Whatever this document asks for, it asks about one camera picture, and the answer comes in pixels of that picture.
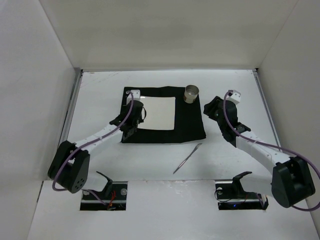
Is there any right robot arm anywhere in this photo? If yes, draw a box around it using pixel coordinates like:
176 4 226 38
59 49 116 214
203 91 316 208

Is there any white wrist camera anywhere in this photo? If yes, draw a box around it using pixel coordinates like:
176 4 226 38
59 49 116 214
125 89 141 104
226 90 241 105

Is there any white paper cup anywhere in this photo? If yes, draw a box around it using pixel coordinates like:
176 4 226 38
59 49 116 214
183 84 200 104

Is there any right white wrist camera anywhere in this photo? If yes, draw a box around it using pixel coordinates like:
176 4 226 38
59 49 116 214
226 90 241 105

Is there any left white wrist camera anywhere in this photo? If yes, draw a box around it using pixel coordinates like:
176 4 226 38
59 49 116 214
125 89 141 104

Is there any black cloth placemat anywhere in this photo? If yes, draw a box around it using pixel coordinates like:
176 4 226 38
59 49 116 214
120 86 206 144

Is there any square white plate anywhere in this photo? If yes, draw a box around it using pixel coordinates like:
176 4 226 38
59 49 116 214
138 96 176 131

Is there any aluminium rail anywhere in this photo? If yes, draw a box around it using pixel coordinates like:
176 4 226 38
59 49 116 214
252 68 281 147
59 68 83 144

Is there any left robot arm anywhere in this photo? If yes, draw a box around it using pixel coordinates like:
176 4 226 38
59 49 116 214
47 100 147 197

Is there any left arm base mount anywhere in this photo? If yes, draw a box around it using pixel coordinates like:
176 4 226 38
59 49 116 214
80 171 128 211

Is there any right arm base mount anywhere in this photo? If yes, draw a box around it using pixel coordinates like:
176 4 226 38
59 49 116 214
214 171 269 211

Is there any silver knife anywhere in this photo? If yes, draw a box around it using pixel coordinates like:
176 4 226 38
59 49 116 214
173 143 202 175

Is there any left aluminium rail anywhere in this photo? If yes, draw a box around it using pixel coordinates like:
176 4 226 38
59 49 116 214
59 68 83 144

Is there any right aluminium rail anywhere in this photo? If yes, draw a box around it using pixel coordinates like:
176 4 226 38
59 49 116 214
252 68 281 147

